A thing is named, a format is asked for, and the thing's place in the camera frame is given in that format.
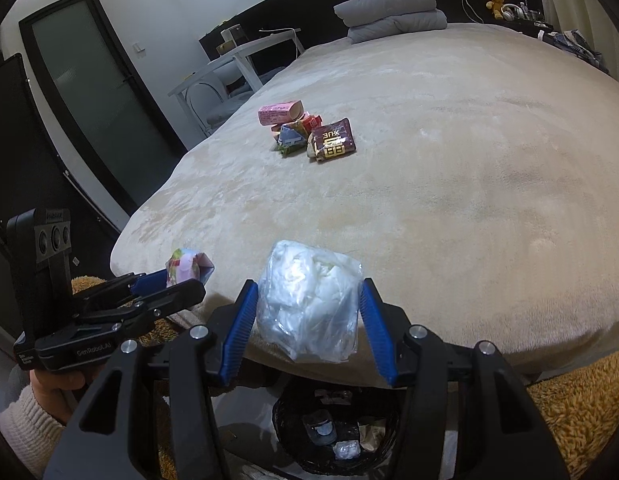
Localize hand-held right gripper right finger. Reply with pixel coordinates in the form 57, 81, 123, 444
359, 277, 573, 480

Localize grey pillow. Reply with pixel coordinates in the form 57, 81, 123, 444
347, 9, 447, 45

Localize pink floral packet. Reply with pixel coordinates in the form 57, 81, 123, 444
166, 246, 215, 288

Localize black wardrobe panel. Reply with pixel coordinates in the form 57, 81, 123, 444
0, 50, 120, 341

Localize beige fleece blanket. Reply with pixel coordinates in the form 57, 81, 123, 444
110, 22, 619, 388

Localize white chair with grey cushion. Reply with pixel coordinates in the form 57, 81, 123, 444
187, 82, 250, 128

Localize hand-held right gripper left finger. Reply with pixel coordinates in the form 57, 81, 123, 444
42, 279, 260, 480

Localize cream curtain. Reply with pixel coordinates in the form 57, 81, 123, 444
532, 0, 619, 76

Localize person's left hand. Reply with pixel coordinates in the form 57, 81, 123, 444
30, 364, 105, 427

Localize frosted glass door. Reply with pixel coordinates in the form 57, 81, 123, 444
18, 0, 188, 231

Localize person's left forearm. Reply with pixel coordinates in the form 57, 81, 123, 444
0, 387, 65, 478

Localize white desk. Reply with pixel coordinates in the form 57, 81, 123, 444
168, 27, 306, 133

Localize black-lined waste bin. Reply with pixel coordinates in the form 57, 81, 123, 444
272, 377, 407, 476

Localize colourful small wrappers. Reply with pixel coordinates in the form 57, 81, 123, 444
270, 122, 310, 157

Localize plaid cloth pile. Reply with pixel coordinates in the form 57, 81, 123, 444
537, 30, 610, 73

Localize grey folded pillows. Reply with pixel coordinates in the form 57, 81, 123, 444
333, 0, 437, 27

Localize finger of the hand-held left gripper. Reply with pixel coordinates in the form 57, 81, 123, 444
72, 269, 170, 311
74, 279, 208, 333

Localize black nightstand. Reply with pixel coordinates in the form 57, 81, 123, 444
504, 10, 555, 33

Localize pink carton box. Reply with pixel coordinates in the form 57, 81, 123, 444
258, 100, 306, 127

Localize dark red snack packet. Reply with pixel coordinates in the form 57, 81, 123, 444
307, 117, 357, 163

